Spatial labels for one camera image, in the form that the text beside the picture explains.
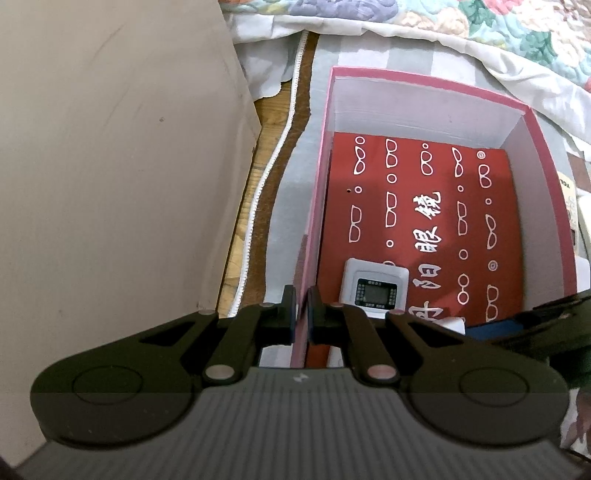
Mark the red eyeglasses-print flat case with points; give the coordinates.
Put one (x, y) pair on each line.
(411, 154)

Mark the grey white checkered sheet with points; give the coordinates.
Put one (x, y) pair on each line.
(295, 157)

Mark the floral quilt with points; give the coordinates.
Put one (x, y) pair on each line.
(461, 18)

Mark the white device with screen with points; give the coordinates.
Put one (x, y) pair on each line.
(374, 290)

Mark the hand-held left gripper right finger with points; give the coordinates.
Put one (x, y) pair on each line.
(311, 318)

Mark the pink cardboard box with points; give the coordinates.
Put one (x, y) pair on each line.
(415, 108)

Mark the cream printed box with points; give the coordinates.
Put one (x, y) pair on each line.
(567, 187)

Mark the small white box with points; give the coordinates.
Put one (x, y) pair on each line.
(450, 324)

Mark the white plastic item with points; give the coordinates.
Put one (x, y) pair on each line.
(582, 226)

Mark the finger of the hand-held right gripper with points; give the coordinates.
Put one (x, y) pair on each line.
(545, 330)

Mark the large beige cardboard box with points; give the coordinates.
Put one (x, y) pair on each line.
(115, 184)

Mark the blue flat item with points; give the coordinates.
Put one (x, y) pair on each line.
(494, 328)

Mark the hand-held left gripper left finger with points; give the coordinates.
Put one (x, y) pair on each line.
(291, 316)

